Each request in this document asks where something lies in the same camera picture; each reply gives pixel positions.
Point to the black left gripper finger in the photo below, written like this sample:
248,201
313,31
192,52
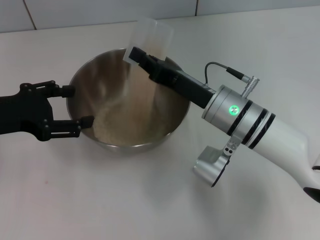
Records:
63,90
75,125

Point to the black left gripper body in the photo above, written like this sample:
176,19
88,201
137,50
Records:
22,112

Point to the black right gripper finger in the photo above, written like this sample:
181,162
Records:
142,58
157,58

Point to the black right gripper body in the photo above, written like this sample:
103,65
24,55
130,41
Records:
182,83

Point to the clear plastic measuring cup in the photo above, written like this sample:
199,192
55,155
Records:
150,32

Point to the white rice grains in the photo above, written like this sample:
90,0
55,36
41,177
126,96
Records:
117,135

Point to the stainless steel mixing bowl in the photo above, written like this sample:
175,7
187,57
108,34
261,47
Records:
150,130

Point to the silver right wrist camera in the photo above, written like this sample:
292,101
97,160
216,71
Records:
212,165

